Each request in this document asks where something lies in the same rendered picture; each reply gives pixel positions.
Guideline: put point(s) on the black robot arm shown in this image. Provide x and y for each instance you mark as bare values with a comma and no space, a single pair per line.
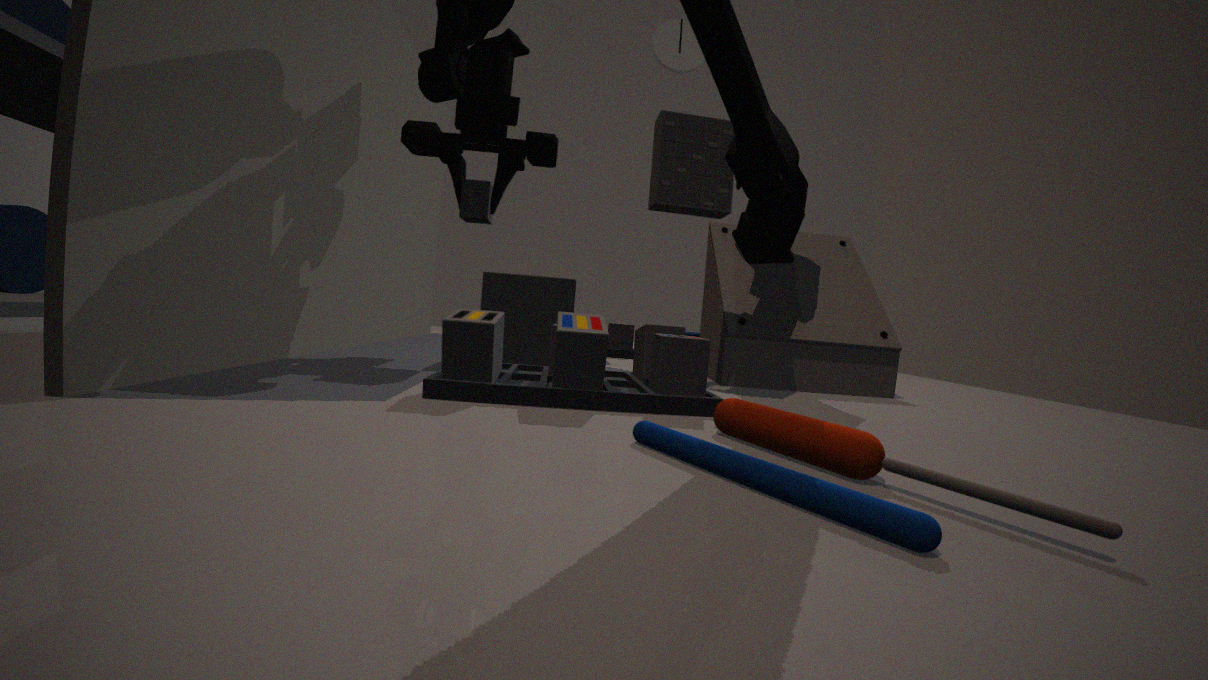
762,156

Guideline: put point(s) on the blue capsule-shaped rod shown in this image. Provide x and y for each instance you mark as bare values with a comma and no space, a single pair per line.
891,522

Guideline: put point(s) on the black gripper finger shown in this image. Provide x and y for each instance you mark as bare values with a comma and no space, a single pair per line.
456,164
508,165

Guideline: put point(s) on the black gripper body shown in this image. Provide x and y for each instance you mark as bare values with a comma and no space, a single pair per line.
421,137

